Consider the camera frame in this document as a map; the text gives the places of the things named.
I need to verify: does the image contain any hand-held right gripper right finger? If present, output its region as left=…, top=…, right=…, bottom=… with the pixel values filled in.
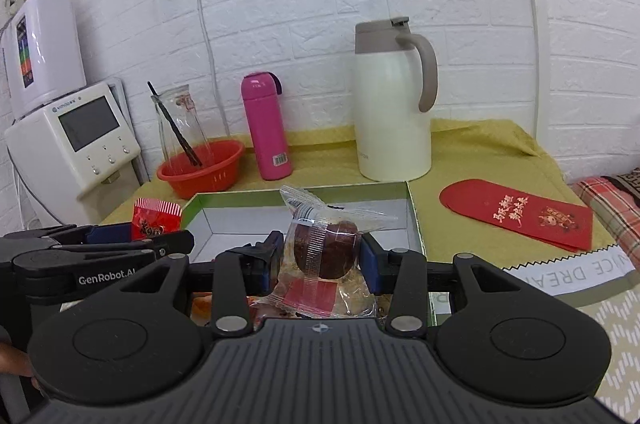
left=360, top=231, right=526, bottom=335

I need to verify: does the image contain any red striped snack packet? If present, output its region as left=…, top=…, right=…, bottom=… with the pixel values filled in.
left=131, top=198, right=182, bottom=241

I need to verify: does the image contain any brown patterned cloth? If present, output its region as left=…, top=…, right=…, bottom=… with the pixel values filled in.
left=600, top=168, right=640, bottom=211

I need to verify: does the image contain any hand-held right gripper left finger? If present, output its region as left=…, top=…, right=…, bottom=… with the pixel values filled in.
left=120, top=230, right=285, bottom=338

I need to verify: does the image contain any white wall cable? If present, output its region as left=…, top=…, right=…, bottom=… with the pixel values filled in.
left=184, top=0, right=237, bottom=141

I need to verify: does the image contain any green cardboard box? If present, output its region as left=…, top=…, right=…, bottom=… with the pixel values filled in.
left=181, top=181, right=453, bottom=327

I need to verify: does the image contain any cream thermos jug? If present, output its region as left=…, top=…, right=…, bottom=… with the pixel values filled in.
left=352, top=18, right=439, bottom=183

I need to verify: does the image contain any red plaid cloth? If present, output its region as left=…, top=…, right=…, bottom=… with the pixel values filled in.
left=570, top=176, right=640, bottom=265

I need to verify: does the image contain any yellow-green tablecloth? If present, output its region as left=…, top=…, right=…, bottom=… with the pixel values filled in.
left=99, top=119, right=567, bottom=265

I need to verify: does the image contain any red envelope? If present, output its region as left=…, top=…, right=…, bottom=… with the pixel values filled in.
left=439, top=179, right=594, bottom=253

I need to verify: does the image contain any clear glass pitcher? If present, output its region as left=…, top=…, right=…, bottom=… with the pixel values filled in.
left=147, top=81, right=204, bottom=168

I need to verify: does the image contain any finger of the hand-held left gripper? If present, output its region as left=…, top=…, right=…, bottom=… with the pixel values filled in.
left=29, top=224, right=134, bottom=248
left=59, top=230, right=195, bottom=261

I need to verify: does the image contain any white water purifier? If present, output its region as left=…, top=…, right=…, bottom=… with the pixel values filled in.
left=0, top=0, right=87, bottom=121

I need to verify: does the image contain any pile of snack packets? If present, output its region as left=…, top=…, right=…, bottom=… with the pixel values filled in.
left=192, top=271, right=392, bottom=321

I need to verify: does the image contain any clear brown cake packet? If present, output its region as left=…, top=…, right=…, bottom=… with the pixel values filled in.
left=248, top=185, right=399, bottom=321

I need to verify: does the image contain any person's left hand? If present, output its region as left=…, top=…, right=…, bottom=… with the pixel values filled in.
left=0, top=344, right=42, bottom=393

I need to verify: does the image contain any white water dispenser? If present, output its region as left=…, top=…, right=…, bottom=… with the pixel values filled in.
left=5, top=81, right=144, bottom=225

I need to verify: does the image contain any pink thermos bottle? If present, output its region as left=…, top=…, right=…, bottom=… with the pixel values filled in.
left=240, top=72, right=294, bottom=181

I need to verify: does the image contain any red plastic basket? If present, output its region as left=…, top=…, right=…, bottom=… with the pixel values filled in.
left=156, top=140, right=246, bottom=200

